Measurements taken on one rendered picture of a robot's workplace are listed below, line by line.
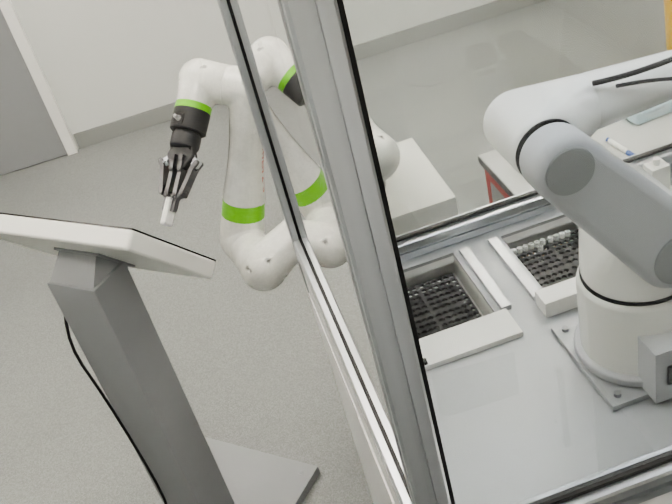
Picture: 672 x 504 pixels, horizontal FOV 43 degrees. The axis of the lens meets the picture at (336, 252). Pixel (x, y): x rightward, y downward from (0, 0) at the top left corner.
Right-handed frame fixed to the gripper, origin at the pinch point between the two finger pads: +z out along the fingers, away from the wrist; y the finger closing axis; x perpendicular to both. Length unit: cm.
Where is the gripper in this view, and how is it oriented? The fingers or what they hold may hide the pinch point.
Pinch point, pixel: (168, 211)
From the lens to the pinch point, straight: 215.1
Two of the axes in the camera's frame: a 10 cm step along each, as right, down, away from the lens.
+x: 4.6, 2.3, 8.6
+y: 8.7, 1.0, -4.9
